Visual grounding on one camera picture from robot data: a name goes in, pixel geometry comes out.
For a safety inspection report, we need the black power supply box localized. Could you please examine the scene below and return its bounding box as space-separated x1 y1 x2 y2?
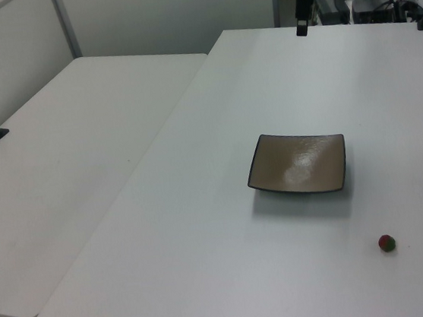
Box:
314 0 352 27

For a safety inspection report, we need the red green toy strawberry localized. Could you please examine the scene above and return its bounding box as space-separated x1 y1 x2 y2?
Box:
376 233 398 254

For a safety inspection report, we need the grey metal partition post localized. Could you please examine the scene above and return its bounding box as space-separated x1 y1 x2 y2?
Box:
49 0 84 63

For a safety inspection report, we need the black controller box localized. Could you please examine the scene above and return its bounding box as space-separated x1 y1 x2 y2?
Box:
349 0 398 27

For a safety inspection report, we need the square brown ceramic plate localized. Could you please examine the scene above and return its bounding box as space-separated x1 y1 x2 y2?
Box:
241 125 351 202

